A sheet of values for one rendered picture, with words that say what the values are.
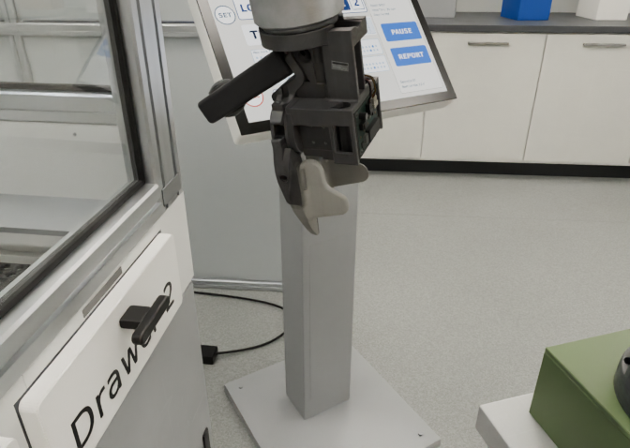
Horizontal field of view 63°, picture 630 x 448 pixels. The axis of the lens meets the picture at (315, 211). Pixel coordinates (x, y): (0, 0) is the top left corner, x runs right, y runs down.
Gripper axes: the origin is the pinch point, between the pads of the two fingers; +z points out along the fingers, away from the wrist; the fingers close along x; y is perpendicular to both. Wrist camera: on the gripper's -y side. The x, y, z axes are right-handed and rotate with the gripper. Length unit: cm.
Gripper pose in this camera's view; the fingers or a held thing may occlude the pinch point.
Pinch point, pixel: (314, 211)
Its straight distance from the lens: 54.9
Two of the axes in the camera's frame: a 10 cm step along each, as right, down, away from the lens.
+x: 4.0, -5.9, 7.1
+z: 1.5, 8.0, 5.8
